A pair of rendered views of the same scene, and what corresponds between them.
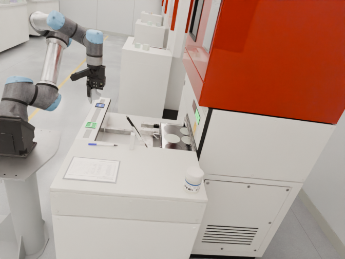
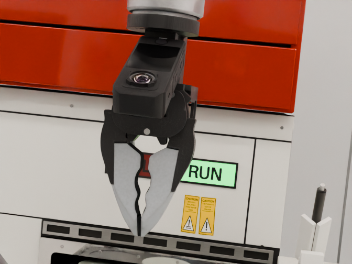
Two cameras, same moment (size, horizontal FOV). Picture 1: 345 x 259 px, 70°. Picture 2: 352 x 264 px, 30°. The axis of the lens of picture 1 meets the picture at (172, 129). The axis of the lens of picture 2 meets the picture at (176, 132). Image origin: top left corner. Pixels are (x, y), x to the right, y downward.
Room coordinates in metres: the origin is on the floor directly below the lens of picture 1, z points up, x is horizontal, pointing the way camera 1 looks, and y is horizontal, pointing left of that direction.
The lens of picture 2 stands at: (0.94, 1.05, 1.23)
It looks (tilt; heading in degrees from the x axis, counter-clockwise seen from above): 3 degrees down; 287
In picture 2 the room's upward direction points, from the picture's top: 6 degrees clockwise
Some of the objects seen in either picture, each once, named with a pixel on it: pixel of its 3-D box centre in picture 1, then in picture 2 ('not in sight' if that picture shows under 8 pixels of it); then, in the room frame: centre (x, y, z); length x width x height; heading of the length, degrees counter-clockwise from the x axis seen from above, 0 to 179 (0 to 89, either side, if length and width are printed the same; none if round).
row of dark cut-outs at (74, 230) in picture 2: (190, 130); (155, 241); (1.32, -0.11, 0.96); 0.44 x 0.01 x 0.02; 9
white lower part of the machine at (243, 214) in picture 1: (216, 183); not in sight; (1.55, -0.43, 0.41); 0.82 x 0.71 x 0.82; 9
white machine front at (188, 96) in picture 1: (190, 109); (68, 197); (1.50, -0.09, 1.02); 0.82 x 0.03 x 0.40; 9
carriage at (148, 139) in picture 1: (146, 141); not in sight; (1.24, 0.14, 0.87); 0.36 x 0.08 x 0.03; 9
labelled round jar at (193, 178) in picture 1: (193, 180); not in sight; (0.80, -0.13, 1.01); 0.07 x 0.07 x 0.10
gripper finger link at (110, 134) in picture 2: not in sight; (125, 140); (1.17, 0.45, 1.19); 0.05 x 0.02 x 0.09; 9
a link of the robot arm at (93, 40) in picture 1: (94, 42); not in sight; (1.16, 0.44, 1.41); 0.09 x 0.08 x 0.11; 43
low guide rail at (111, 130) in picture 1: (144, 133); not in sight; (1.38, 0.18, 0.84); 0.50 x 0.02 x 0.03; 99
